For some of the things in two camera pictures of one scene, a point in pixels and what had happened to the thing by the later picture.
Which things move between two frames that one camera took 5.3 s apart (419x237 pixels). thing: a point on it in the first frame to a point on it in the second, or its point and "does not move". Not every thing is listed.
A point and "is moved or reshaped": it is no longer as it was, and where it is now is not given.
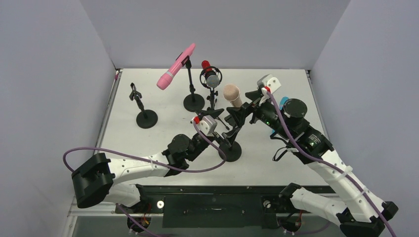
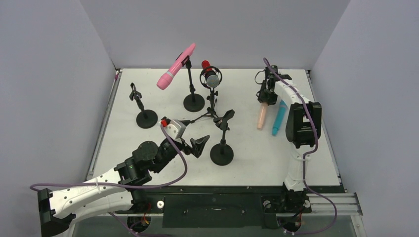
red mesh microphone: [212, 79] does not move
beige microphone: [231, 93] is moved or reshaped
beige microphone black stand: [233, 151] to [222, 154]
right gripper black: [252, 106] to [265, 96]
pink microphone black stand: [193, 102] does not move
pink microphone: [163, 82] does not move
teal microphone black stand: [146, 119] does not move
